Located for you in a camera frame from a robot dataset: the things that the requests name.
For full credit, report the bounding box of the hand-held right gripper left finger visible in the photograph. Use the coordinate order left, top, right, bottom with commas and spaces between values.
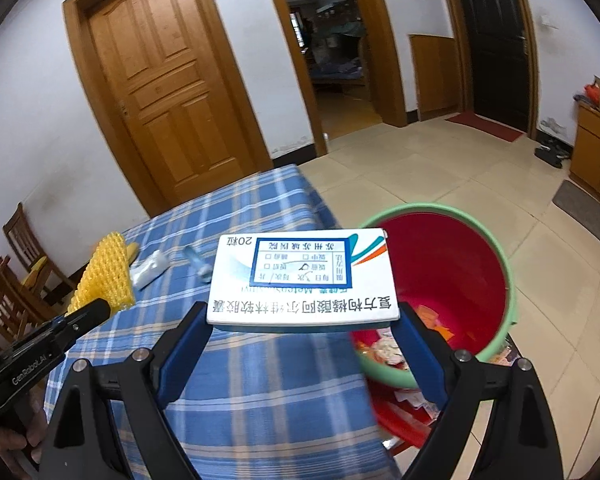
30, 300, 211, 480

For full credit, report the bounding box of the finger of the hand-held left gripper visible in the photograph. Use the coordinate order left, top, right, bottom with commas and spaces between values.
49, 297, 112, 347

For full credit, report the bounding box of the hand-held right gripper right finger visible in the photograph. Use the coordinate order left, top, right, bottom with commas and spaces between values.
390, 301, 566, 480

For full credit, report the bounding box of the white tissue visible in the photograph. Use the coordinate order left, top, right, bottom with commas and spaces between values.
367, 337, 406, 366

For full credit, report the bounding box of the yellow foam fruit net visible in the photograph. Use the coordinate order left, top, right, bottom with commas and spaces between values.
67, 231, 133, 317

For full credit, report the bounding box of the red bucket with green rim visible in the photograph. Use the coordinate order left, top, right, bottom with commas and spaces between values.
350, 202, 521, 461

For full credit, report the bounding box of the white medicine box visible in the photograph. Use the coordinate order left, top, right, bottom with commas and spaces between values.
206, 227, 401, 333

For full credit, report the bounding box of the person's left hand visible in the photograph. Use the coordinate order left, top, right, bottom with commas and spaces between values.
0, 407, 48, 478

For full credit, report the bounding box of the orange snack wrapper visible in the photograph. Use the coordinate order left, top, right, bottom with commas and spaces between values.
412, 305, 456, 341

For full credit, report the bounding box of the white tissue packet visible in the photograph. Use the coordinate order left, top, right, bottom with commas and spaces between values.
130, 250, 170, 291

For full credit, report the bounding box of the blue plaid tablecloth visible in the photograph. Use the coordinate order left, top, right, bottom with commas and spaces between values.
42, 162, 401, 480

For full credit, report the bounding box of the wooden chair with yellow cushion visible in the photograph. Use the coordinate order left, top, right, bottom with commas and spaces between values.
2, 202, 78, 306

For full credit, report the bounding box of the small blue plastic vial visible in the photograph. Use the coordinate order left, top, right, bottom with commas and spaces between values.
182, 245, 213, 286

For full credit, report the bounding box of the grey floor mat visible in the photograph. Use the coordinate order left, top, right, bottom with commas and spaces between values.
552, 179, 600, 241

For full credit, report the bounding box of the closed wooden door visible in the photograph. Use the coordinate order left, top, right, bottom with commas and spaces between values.
62, 0, 276, 218

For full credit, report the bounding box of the red doormat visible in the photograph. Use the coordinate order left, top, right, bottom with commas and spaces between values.
445, 112, 526, 143

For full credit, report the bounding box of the pair of dark shoes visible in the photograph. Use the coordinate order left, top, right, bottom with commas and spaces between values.
534, 140, 573, 168

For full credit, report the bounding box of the low wooden cabinet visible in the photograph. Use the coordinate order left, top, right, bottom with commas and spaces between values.
569, 102, 600, 206

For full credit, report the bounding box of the bed with dark bedding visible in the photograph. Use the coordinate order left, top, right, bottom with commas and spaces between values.
307, 55, 368, 93

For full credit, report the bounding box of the dark entrance door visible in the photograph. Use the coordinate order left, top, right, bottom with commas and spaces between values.
432, 0, 538, 136

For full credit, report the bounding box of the wooden wall panel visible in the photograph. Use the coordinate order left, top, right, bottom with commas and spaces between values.
407, 34, 458, 122

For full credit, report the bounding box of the wooden doorway frame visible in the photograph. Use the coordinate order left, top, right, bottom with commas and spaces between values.
259, 0, 408, 158

